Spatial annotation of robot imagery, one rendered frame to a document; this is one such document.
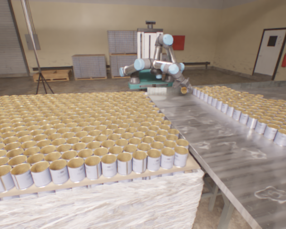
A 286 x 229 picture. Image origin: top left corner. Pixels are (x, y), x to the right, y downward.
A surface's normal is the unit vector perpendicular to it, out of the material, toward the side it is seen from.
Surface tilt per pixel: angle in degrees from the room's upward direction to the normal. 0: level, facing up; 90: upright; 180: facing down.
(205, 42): 90
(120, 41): 92
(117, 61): 89
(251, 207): 0
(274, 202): 0
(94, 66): 92
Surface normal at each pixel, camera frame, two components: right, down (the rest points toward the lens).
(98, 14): 0.23, 0.40
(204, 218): 0.00, -0.91
